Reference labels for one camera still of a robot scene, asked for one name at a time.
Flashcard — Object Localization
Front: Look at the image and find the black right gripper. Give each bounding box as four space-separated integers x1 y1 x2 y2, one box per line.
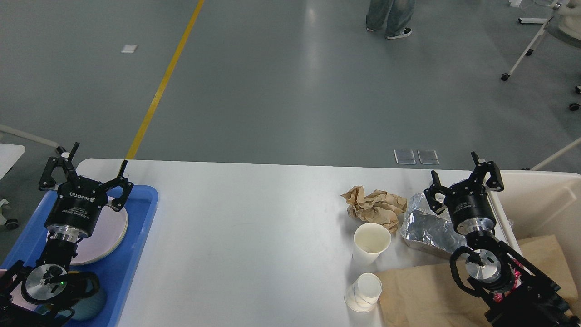
423 151 505 236

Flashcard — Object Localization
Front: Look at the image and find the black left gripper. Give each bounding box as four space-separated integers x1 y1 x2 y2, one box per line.
38 142 134 239

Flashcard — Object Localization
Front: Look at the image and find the pink plate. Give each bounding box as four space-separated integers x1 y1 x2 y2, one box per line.
36 206 128 265

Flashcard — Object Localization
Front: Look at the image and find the dark green mug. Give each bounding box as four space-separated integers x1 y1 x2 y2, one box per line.
38 266 107 325

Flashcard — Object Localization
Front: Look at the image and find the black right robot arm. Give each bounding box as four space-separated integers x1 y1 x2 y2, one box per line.
424 152 580 327

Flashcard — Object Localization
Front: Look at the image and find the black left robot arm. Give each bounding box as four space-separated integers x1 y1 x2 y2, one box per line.
1 143 133 327

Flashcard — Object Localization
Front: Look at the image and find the right floor outlet cover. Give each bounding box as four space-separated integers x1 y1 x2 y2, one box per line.
417 149 440 165

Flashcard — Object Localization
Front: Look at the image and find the floor outlet cover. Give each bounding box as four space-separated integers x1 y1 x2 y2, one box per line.
417 149 440 165
394 149 417 165

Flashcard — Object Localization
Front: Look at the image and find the yellow plate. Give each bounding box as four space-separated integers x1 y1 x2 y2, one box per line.
71 232 125 266

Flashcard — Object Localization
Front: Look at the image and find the crumpled aluminium foil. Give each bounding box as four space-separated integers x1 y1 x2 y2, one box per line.
399 193 467 259

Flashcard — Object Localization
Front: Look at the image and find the left floor outlet cover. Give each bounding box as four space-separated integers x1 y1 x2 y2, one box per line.
394 149 417 165

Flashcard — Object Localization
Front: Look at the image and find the beige plastic bin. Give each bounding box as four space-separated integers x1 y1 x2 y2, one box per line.
492 170 581 315

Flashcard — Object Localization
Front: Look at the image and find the white side table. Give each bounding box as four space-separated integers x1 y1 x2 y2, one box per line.
0 143 25 230

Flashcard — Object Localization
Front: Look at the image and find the crumpled brown paper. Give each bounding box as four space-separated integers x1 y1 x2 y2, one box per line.
341 186 408 233

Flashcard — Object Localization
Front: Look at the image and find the blue plastic tray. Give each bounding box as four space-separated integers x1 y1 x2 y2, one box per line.
1 185 158 327

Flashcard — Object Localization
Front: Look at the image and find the white stand leg left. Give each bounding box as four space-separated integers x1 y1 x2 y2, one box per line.
0 124 63 154

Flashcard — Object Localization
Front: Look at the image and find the white stand leg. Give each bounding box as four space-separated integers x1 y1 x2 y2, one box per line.
0 124 63 154
521 137 581 170

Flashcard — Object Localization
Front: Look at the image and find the upright white paper cup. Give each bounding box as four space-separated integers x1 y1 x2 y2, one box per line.
352 222 392 266

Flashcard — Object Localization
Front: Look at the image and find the brown paper bag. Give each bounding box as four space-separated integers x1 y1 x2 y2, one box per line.
378 235 580 327

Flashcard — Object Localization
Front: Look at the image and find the pink ribbed cup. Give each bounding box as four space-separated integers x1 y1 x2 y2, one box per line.
0 269 38 311

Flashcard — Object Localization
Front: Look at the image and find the white stand leg right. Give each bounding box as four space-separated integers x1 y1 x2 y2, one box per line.
521 137 581 170

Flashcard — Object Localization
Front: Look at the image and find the lying white paper cup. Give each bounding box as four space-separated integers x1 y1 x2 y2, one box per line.
344 272 383 313

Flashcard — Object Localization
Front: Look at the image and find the white rolling stand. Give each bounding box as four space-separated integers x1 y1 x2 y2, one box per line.
501 0 581 81

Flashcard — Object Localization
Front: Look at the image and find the person in jeans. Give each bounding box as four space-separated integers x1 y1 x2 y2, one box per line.
365 0 416 40

